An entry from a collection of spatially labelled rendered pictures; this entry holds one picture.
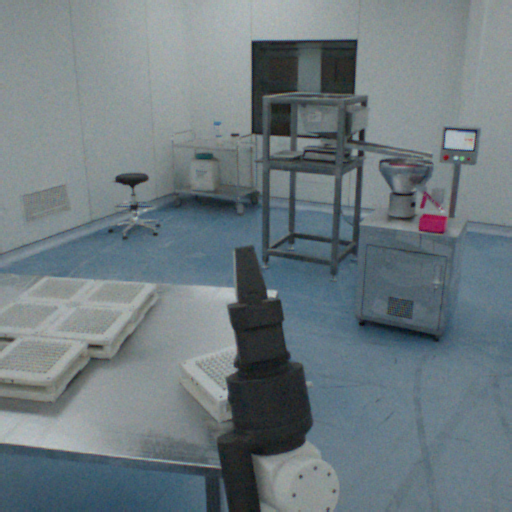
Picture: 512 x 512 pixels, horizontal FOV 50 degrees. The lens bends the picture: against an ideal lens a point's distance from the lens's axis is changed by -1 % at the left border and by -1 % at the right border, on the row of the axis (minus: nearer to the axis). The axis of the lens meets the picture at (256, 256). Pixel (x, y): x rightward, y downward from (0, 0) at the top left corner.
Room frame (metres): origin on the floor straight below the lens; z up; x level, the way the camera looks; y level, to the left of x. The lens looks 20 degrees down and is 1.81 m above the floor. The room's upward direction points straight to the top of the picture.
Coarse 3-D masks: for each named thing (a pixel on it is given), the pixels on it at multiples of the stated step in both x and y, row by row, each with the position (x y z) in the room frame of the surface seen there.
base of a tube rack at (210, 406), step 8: (184, 384) 1.44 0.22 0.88; (192, 384) 1.42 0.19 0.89; (192, 392) 1.39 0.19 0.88; (200, 392) 1.38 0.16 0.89; (200, 400) 1.35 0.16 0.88; (208, 400) 1.34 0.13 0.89; (208, 408) 1.31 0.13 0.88; (216, 408) 1.30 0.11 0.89; (216, 416) 1.28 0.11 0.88; (224, 416) 1.27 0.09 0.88
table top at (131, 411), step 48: (0, 288) 2.20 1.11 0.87; (192, 288) 2.20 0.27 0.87; (144, 336) 1.77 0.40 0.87; (192, 336) 1.77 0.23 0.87; (96, 384) 1.46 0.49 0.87; (144, 384) 1.46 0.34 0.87; (0, 432) 1.22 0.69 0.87; (48, 432) 1.23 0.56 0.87; (96, 432) 1.23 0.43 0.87; (144, 432) 1.23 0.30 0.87; (192, 432) 1.23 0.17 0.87
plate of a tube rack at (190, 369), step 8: (208, 352) 1.52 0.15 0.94; (216, 352) 1.53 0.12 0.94; (224, 352) 1.52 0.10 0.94; (192, 360) 1.48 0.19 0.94; (184, 368) 1.43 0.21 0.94; (192, 368) 1.43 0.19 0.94; (200, 368) 1.43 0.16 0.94; (192, 376) 1.39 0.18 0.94; (200, 376) 1.39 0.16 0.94; (208, 376) 1.39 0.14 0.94; (200, 384) 1.35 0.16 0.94; (208, 384) 1.35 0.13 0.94; (216, 384) 1.35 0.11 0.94; (208, 392) 1.31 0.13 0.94; (216, 392) 1.31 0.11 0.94; (224, 392) 1.31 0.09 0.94; (216, 400) 1.28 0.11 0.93; (224, 400) 1.27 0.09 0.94
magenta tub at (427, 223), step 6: (426, 216) 3.47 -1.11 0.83; (432, 216) 3.45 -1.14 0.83; (438, 216) 3.43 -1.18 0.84; (444, 216) 3.41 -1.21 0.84; (420, 222) 3.37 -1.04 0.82; (426, 222) 3.35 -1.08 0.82; (432, 222) 3.34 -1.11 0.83; (438, 222) 3.32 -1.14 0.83; (444, 222) 3.31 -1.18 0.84; (420, 228) 3.37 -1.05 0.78; (426, 228) 3.35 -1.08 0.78; (432, 228) 3.34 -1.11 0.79; (438, 228) 3.32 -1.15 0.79; (444, 228) 3.33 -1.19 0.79
